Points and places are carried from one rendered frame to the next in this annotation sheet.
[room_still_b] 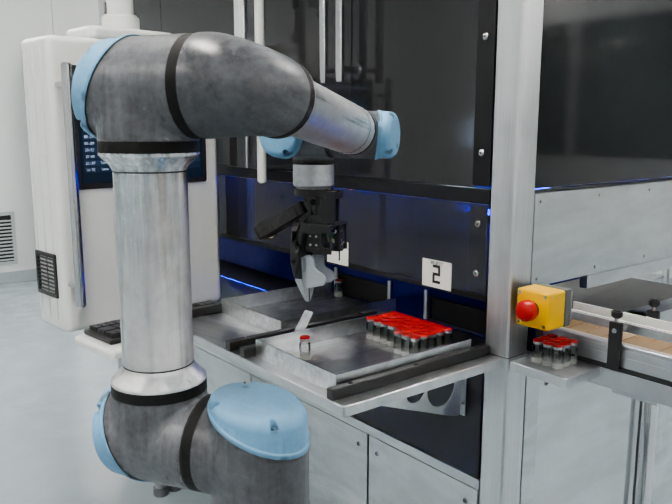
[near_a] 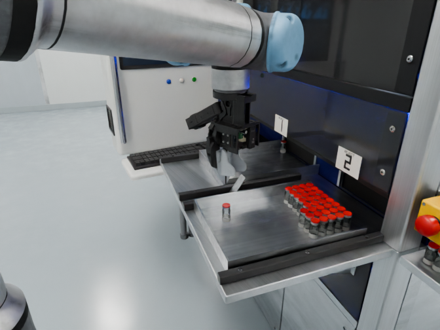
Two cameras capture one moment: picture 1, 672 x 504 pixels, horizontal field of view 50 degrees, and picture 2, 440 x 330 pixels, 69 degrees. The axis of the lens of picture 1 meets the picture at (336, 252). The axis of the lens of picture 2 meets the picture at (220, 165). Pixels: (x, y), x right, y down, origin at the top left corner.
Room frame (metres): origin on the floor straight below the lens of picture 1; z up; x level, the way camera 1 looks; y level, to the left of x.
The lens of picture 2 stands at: (0.69, -0.14, 1.34)
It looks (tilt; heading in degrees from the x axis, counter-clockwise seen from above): 24 degrees down; 19
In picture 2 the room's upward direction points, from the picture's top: straight up
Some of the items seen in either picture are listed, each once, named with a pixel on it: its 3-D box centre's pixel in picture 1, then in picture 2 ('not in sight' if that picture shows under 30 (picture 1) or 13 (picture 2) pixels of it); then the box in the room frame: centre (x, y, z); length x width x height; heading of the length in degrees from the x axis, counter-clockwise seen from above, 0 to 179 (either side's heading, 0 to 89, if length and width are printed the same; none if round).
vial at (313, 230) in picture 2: (414, 347); (313, 228); (1.35, -0.15, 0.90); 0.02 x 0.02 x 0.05
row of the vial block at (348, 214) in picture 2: (419, 330); (325, 205); (1.47, -0.18, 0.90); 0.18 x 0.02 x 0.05; 38
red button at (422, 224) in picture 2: (528, 310); (429, 224); (1.29, -0.36, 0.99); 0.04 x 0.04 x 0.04; 38
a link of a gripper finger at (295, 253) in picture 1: (299, 254); (216, 147); (1.29, 0.07, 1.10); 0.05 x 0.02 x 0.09; 155
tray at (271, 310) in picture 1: (309, 305); (255, 161); (1.71, 0.07, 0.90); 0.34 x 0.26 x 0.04; 128
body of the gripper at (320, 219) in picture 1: (317, 221); (232, 120); (1.30, 0.03, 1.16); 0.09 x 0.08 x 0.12; 65
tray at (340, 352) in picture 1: (363, 347); (273, 218); (1.37, -0.05, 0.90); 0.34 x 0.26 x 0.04; 128
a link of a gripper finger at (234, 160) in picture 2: (319, 276); (235, 164); (1.32, 0.03, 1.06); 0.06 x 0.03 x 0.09; 65
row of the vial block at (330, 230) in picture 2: (404, 334); (311, 207); (1.44, -0.14, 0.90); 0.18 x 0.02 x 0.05; 38
